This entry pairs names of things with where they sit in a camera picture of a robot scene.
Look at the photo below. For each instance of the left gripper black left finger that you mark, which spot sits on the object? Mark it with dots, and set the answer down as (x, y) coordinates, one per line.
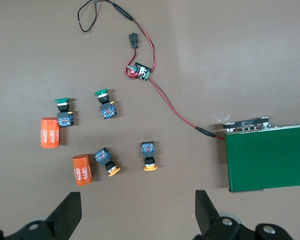
(62, 217)

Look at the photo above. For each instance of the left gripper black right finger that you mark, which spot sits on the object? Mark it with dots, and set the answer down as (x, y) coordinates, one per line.
(207, 220)

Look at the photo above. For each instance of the orange cylinder printed 4680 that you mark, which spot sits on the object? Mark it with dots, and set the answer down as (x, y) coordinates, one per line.
(50, 132)
(82, 170)

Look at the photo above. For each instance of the yellow push button switch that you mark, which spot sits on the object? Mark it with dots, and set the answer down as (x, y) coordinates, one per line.
(103, 156)
(148, 150)

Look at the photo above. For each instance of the green push button switch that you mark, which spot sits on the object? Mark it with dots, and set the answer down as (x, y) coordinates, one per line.
(107, 111)
(65, 120)

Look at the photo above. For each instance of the green conveyor belt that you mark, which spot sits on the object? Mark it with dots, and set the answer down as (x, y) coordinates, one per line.
(265, 160)

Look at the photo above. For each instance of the small motor controller board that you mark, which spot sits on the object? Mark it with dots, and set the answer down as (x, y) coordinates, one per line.
(141, 71)

